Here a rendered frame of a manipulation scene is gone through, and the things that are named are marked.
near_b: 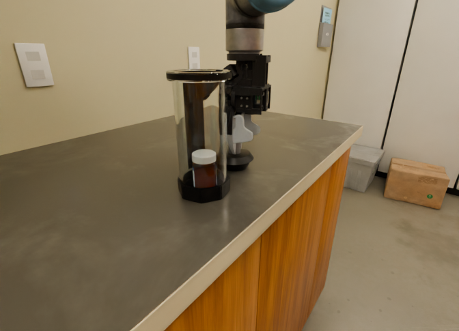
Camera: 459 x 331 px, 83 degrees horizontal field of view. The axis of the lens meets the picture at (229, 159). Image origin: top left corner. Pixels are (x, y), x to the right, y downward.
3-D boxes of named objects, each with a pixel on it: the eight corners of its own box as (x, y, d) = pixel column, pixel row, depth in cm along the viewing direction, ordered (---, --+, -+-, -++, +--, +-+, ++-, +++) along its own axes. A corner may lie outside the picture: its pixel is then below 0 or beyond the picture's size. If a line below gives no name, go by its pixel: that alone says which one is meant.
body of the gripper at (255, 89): (260, 119, 52) (263, 53, 47) (220, 114, 55) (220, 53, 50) (270, 111, 58) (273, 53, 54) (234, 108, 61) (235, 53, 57)
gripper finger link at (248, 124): (258, 151, 61) (258, 114, 56) (234, 148, 63) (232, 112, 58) (261, 146, 63) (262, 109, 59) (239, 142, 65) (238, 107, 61)
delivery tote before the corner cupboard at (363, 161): (304, 176, 267) (307, 146, 255) (319, 164, 297) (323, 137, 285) (367, 195, 232) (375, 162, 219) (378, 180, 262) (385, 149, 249)
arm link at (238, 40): (218, 29, 49) (235, 31, 56) (219, 54, 51) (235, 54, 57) (257, 27, 46) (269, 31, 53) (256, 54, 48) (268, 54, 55)
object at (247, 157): (224, 156, 68) (224, 132, 66) (258, 162, 65) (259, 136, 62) (208, 170, 60) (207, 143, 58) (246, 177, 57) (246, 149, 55)
